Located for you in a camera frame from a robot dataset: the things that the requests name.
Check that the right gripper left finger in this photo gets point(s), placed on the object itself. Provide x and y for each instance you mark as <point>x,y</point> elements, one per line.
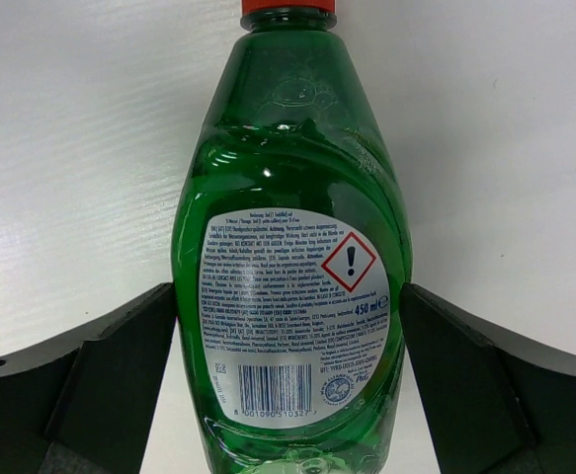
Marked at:
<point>84,401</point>

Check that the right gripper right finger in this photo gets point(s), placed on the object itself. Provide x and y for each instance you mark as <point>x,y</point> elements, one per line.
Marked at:
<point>495,401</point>

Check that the green dish soap bottle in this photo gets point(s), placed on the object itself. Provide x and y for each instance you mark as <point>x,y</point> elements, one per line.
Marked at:
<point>289,250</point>

